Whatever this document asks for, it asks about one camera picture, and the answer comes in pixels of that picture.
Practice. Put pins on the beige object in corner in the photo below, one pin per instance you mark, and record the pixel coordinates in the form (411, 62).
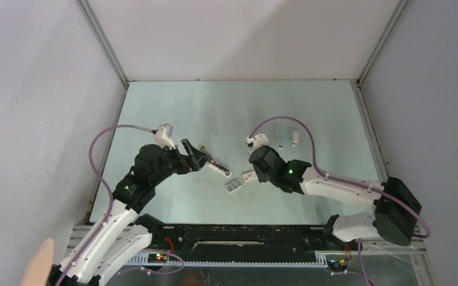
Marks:
(39, 266)

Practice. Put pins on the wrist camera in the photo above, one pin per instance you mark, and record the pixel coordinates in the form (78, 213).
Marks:
(162, 136)
(256, 141)

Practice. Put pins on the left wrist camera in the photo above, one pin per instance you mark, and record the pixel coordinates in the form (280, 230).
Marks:
(162, 136)

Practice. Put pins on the light blue stapler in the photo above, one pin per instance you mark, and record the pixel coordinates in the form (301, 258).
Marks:
(281, 136)

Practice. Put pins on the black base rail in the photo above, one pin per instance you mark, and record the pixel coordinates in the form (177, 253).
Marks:
(250, 245)

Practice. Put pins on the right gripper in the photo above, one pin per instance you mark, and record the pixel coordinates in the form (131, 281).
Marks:
(260, 177)

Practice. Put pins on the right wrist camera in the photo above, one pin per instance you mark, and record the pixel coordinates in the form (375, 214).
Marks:
(256, 141)

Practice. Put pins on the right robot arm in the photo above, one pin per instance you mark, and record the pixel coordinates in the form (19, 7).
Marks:
(389, 209)

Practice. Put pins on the staple tray with staples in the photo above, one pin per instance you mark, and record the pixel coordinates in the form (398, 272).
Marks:
(233, 185)

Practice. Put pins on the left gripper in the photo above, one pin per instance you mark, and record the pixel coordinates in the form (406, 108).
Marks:
(188, 163)

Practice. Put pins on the cream stapler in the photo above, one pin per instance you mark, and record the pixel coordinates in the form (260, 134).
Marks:
(213, 164)

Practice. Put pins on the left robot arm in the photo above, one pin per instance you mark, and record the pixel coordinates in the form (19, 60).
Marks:
(123, 231)

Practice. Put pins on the small white stapler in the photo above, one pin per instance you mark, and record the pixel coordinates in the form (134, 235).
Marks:
(295, 138)

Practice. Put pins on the staple box sleeve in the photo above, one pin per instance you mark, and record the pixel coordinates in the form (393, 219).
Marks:
(249, 176)

